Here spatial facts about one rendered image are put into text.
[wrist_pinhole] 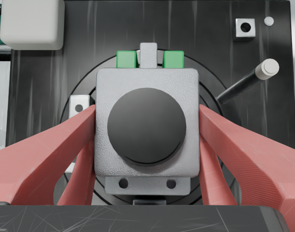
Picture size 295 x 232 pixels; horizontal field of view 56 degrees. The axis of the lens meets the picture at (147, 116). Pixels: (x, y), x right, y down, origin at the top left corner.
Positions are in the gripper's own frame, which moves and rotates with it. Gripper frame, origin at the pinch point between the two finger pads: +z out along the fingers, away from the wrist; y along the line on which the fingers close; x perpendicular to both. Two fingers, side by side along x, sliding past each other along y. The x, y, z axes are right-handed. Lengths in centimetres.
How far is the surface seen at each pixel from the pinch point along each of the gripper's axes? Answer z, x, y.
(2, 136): 8.3, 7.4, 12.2
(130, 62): 5.3, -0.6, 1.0
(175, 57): 5.5, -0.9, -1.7
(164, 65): 5.2, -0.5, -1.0
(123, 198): 3.3, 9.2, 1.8
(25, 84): 10.8, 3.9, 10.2
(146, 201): 2.5, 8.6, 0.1
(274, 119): 8.6, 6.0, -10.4
